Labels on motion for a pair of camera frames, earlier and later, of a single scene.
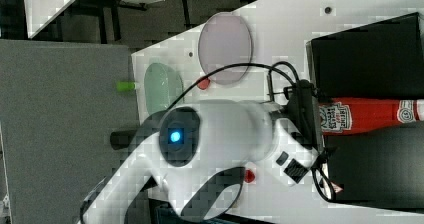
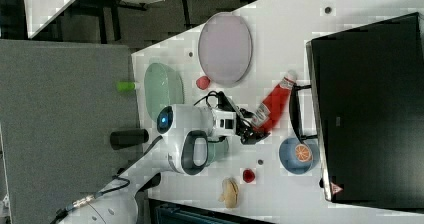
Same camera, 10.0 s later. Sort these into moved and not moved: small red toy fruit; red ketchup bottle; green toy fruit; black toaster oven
Moved: red ketchup bottle
Not moved: small red toy fruit; green toy fruit; black toaster oven
